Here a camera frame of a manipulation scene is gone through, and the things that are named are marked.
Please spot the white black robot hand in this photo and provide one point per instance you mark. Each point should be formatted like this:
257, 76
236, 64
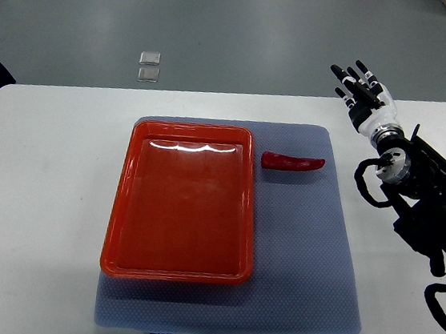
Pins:
371, 108

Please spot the red pepper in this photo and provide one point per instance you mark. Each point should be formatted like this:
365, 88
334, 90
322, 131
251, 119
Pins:
271, 160

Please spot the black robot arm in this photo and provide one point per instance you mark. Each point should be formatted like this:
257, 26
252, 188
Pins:
410, 177

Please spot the red plastic tray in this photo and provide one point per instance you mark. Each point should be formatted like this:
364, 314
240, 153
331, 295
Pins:
184, 206

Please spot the blue-grey mesh mat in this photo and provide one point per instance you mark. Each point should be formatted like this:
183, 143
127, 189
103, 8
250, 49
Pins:
303, 280

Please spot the upper metal floor plate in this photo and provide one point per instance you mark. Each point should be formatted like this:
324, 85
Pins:
149, 58

